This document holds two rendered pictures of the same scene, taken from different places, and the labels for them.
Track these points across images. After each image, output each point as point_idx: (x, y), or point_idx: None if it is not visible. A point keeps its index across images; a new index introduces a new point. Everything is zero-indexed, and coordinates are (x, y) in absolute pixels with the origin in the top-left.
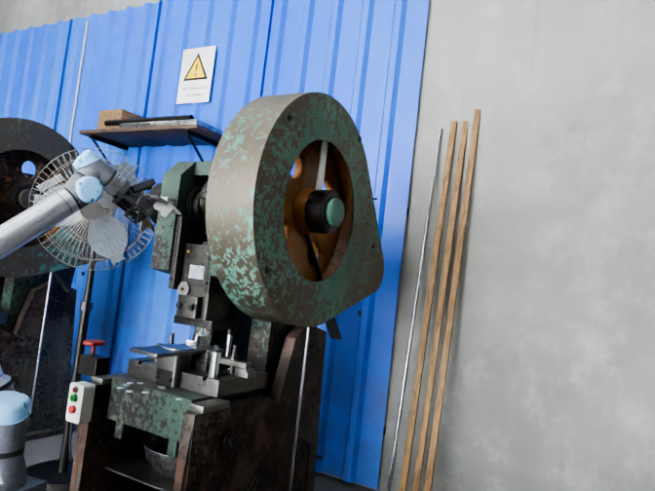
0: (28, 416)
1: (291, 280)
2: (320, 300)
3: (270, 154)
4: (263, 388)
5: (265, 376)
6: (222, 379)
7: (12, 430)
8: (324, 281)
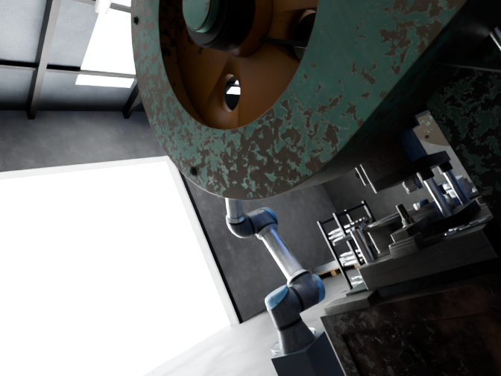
0: (279, 304)
1: (227, 149)
2: (301, 121)
3: (142, 76)
4: (487, 260)
5: (476, 239)
6: (366, 265)
7: (271, 313)
8: (289, 84)
